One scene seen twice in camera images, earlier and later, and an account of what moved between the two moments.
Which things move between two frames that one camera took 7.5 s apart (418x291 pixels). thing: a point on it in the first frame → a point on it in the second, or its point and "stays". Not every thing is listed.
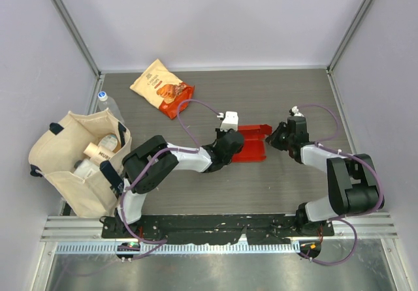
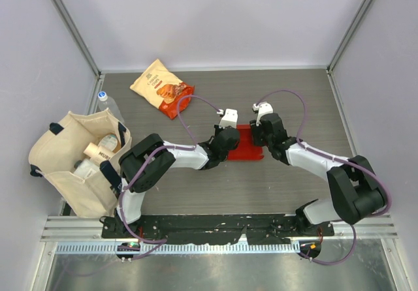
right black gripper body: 290,139 → 258,136
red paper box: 254,147 stays
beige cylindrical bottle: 97,153 stays
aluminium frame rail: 374,226 stays
